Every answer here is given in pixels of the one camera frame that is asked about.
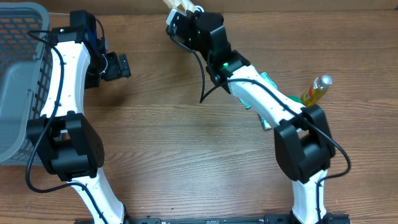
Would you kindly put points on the brown white snack bag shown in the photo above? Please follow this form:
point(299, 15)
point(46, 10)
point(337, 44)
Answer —
point(183, 5)

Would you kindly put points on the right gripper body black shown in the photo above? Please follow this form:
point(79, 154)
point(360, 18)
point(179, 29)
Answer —
point(198, 46)

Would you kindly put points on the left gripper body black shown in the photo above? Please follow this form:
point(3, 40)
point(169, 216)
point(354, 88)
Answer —
point(113, 70)

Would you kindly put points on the small teal carton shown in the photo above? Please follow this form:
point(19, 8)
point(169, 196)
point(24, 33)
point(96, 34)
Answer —
point(265, 125)

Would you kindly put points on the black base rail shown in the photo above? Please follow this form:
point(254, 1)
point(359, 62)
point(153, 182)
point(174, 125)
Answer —
point(329, 218)

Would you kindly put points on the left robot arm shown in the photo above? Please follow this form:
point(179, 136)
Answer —
point(63, 139)

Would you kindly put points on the grey plastic shopping basket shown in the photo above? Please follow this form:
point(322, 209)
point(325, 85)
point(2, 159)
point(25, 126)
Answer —
point(26, 66)

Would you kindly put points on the yellow dish soap bottle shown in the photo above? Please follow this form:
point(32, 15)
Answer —
point(316, 90)

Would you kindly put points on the teal tissue packet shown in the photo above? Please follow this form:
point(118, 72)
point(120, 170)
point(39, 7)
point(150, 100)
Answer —
point(264, 76)

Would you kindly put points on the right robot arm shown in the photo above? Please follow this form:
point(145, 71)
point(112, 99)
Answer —
point(302, 136)

